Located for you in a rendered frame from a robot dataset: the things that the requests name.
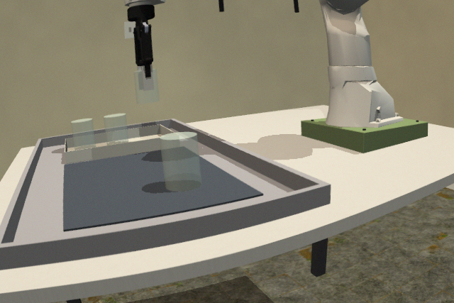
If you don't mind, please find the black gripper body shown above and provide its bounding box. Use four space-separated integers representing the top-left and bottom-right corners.
127 5 155 38

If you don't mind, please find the clear glass cylinder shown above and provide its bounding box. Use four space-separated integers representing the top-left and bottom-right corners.
71 119 96 150
104 114 129 145
134 69 160 104
160 132 202 192

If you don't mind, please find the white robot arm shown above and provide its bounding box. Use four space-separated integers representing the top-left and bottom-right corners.
319 0 403 128

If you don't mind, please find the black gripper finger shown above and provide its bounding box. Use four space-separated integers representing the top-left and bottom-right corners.
134 28 142 71
135 22 154 91

